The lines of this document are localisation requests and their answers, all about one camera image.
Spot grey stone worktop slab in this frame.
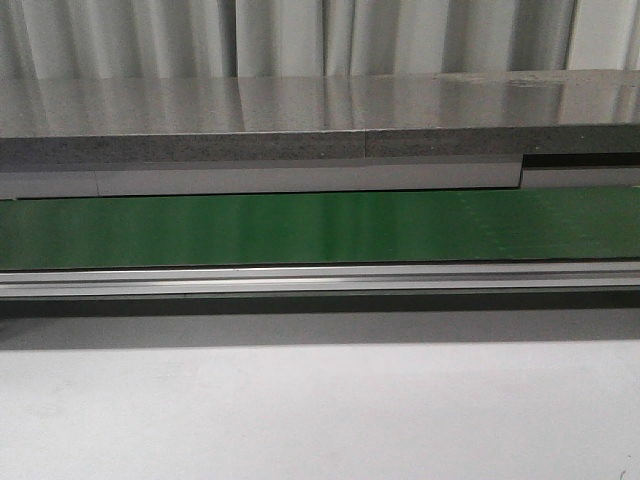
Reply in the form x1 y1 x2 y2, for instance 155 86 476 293
1 70 639 170

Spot green conveyor belt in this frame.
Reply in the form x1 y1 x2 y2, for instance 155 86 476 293
1 187 639 271

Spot grey panel under worktop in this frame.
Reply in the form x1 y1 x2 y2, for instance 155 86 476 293
1 152 639 199

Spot white pleated curtain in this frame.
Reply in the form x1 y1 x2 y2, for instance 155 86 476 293
1 1 639 79

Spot aluminium conveyor front rail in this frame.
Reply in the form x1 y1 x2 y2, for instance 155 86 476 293
1 259 639 319

